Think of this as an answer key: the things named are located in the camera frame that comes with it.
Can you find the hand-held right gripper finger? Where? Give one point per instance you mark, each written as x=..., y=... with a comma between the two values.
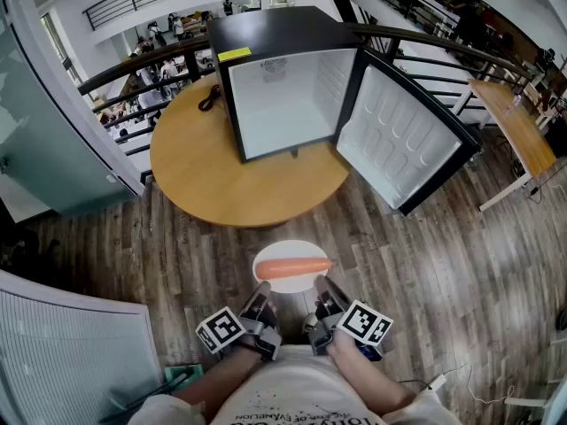
x=330, y=295

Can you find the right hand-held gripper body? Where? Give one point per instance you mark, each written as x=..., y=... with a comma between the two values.
x=364, y=323

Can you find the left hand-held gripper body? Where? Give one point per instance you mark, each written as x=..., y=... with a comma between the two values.
x=221, y=329

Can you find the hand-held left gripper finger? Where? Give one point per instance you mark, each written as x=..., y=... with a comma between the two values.
x=259, y=297

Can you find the orange sausage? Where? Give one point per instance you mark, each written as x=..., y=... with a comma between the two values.
x=288, y=268

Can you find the white round plate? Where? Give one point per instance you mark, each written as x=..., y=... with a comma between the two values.
x=288, y=248

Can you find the black mini fridge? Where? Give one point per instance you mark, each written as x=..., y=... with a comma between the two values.
x=283, y=29

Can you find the person's left forearm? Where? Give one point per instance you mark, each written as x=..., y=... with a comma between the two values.
x=221, y=379

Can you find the person's right forearm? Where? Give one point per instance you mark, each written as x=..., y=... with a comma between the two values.
x=367, y=379

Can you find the green box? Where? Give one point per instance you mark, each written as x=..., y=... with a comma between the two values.
x=177, y=372

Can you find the black pole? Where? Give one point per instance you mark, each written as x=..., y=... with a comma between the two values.
x=168, y=388

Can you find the person's white printed shirt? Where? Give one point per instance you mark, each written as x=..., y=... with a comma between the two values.
x=292, y=388

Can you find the round wooden table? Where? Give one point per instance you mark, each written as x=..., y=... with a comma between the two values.
x=199, y=180

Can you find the white ribbed cabinet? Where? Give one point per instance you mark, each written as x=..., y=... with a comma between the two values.
x=66, y=348

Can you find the black office chair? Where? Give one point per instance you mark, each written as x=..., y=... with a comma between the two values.
x=26, y=250

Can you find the yellow warning label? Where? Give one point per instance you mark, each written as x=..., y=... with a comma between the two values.
x=233, y=54

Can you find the rectangular wooden desk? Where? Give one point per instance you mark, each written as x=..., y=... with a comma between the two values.
x=518, y=126

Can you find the frosted glass partition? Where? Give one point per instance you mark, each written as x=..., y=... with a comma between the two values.
x=40, y=149

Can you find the black metal railing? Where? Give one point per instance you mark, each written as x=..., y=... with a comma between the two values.
x=133, y=68

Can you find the clear plastic bottle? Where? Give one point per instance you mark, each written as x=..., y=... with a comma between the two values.
x=514, y=104

